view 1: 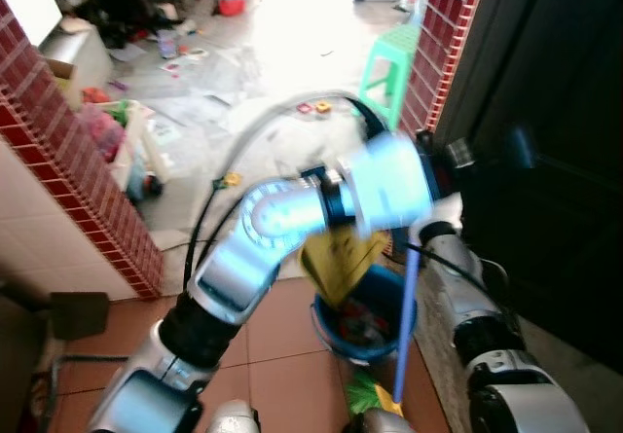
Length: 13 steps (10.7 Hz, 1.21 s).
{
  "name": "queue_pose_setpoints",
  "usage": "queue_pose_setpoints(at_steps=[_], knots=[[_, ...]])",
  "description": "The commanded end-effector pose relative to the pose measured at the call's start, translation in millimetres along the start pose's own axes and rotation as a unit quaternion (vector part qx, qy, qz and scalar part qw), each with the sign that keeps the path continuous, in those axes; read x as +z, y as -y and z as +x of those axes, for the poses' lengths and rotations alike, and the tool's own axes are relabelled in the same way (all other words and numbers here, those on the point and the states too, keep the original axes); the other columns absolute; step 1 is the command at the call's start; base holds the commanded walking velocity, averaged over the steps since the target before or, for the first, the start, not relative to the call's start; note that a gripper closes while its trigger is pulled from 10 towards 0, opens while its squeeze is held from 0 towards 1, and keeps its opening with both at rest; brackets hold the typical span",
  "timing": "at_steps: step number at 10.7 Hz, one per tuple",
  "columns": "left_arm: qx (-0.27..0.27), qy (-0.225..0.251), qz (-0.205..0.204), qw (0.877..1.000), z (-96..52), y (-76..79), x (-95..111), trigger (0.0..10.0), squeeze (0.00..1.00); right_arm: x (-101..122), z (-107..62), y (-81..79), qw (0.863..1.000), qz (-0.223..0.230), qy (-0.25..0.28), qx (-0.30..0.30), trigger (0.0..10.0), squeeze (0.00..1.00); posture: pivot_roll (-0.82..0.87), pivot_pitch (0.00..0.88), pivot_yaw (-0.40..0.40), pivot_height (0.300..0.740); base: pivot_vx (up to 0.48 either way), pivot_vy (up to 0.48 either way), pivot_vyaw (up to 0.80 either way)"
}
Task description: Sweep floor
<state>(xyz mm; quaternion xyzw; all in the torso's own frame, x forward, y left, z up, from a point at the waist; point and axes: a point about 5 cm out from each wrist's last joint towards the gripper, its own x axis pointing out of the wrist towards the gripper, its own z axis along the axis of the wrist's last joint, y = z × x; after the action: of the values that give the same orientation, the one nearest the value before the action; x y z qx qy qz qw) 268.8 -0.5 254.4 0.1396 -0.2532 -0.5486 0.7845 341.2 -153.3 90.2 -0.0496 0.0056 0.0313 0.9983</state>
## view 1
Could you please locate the yellow dustpan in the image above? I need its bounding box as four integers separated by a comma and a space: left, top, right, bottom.
300, 225, 388, 307

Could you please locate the blue handled broom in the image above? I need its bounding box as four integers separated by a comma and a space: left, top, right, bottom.
343, 244, 423, 422

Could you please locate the dark wooden door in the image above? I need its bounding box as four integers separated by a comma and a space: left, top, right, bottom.
436, 0, 623, 376

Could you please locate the green plastic stool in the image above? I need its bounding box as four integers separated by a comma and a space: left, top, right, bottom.
357, 22, 421, 127

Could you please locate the blue plastic bucket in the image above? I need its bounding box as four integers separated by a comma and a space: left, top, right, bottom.
311, 264, 419, 364

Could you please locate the silver right robot foot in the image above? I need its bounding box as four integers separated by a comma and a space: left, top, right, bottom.
346, 409, 416, 433

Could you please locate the silver robot foot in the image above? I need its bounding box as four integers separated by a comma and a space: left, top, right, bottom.
204, 400, 260, 433
346, 409, 416, 433

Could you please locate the white toy shelf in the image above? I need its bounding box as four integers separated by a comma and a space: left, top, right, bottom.
83, 97, 174, 193

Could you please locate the silver left robot foot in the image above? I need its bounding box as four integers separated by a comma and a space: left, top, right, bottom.
204, 400, 260, 433

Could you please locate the pink toy bag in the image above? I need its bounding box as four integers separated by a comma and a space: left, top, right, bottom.
80, 102, 128, 163

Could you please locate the white television cabinet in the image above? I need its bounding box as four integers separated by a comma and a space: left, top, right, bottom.
39, 17, 114, 93

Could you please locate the dark flat dustpan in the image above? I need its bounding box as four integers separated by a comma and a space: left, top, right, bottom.
49, 291, 111, 343

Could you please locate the cardboard box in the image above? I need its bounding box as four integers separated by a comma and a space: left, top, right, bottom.
44, 58, 87, 111

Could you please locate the bright television screen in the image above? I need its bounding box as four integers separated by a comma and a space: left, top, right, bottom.
0, 0, 61, 47

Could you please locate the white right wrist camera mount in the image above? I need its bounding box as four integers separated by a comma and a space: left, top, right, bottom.
409, 194, 464, 244

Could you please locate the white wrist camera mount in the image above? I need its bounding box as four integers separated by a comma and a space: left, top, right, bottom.
341, 131, 435, 236
409, 194, 464, 244

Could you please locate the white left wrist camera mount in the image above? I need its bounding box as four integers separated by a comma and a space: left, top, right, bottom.
341, 131, 435, 236

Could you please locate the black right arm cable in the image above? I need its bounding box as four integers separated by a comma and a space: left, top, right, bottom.
403, 244, 511, 303

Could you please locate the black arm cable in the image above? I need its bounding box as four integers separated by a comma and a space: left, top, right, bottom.
183, 90, 390, 293
403, 244, 511, 303

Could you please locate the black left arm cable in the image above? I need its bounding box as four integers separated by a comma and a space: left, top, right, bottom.
183, 90, 390, 293

